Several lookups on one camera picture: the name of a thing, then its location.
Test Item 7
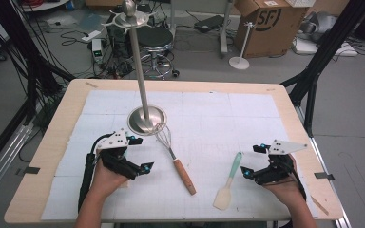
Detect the black metal stand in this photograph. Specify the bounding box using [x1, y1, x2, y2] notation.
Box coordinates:
[279, 0, 365, 139]
[0, 0, 77, 127]

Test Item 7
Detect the round white table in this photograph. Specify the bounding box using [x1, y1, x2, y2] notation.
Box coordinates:
[22, 0, 72, 13]

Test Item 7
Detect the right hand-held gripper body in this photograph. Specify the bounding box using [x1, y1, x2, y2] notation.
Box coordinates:
[254, 139, 308, 186]

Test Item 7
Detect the flat white board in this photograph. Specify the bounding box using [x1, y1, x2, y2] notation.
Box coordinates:
[291, 37, 359, 58]

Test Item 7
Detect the white device with green display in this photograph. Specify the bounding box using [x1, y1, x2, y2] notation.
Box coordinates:
[91, 38, 104, 63]

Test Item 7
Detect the black round stool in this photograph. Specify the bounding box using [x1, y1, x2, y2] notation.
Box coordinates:
[136, 27, 180, 80]

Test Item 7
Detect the wire whisk with wooden handle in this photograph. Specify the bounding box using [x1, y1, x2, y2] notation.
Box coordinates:
[152, 123, 198, 197]

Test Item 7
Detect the brown cardboard box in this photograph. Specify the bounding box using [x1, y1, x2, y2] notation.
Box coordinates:
[234, 0, 310, 60]

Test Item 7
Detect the white power strip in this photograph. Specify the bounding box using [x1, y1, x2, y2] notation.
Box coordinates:
[81, 29, 103, 43]

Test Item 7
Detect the small white utensil stand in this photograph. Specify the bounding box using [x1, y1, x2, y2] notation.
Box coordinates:
[228, 21, 256, 70]

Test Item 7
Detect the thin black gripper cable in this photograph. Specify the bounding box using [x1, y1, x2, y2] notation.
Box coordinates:
[289, 167, 308, 202]

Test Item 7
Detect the person's left hand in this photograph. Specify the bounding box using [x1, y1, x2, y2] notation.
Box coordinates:
[89, 155, 131, 199]

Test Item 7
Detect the flat black device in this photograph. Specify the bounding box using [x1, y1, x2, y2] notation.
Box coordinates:
[193, 14, 225, 33]

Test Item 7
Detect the white grid mat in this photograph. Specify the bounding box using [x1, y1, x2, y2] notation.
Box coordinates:
[40, 89, 319, 221]

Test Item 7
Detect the black computer case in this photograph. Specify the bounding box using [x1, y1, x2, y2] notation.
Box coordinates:
[106, 23, 134, 60]

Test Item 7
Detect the stainless steel utensil stand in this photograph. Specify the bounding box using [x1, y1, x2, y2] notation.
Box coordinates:
[101, 0, 168, 137]

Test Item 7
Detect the person's right hand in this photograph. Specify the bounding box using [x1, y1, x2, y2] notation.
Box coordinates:
[262, 155, 307, 205]

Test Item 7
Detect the aluminium rail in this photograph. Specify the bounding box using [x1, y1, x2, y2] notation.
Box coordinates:
[0, 122, 34, 208]
[294, 105, 351, 228]

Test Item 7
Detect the white keyboard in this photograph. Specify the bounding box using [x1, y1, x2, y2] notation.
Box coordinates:
[284, 0, 317, 8]

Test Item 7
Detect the thick black sleeved cable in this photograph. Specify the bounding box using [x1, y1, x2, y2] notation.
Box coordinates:
[77, 132, 115, 213]

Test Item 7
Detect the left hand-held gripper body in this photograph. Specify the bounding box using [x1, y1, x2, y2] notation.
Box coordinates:
[97, 128, 143, 181]

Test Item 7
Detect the black tape piece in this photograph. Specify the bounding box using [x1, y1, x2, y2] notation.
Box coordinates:
[313, 171, 336, 181]
[14, 166, 41, 177]

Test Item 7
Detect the white table leg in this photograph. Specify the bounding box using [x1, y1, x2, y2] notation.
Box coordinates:
[220, 0, 236, 58]

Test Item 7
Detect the grey bag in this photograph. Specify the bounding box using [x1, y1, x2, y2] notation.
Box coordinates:
[298, 11, 338, 44]

